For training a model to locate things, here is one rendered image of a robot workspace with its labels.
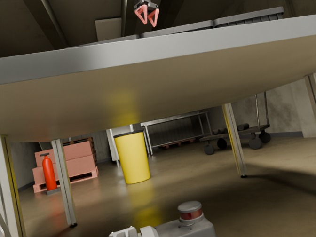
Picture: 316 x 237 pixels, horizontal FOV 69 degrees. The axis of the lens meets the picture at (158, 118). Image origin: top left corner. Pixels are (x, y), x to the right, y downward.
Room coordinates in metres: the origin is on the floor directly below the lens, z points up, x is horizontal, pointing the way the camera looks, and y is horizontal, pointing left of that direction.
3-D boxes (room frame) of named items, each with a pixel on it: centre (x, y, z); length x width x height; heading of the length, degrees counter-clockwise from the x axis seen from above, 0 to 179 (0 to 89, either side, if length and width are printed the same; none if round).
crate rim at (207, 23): (1.07, -0.14, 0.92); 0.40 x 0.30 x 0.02; 4
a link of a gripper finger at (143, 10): (1.06, -0.05, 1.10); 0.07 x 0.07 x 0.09; 48
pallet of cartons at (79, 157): (4.45, 1.91, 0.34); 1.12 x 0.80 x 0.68; 99
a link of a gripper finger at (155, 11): (1.09, -0.07, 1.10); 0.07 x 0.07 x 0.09; 48
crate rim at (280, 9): (1.10, -0.44, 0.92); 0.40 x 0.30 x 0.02; 4
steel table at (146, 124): (6.51, -0.43, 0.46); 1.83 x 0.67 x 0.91; 102
